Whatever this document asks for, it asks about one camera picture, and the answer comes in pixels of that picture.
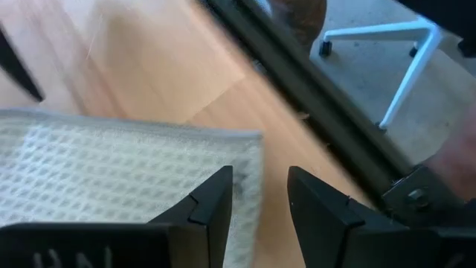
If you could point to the white waffle-weave towel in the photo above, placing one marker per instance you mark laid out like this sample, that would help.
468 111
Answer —
111 175

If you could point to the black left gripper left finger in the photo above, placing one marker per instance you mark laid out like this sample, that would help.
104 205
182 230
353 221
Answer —
111 245

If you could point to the white office chair base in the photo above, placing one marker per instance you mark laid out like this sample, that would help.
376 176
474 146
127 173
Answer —
409 76

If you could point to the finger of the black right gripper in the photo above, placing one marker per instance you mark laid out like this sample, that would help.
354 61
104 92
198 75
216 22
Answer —
18 70

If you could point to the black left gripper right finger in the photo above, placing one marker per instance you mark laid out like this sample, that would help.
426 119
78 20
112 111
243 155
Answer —
334 242

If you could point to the black table edge rail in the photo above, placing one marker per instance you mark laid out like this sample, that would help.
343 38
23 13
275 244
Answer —
316 97

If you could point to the black metal corner bracket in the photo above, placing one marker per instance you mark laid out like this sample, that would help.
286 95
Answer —
416 197

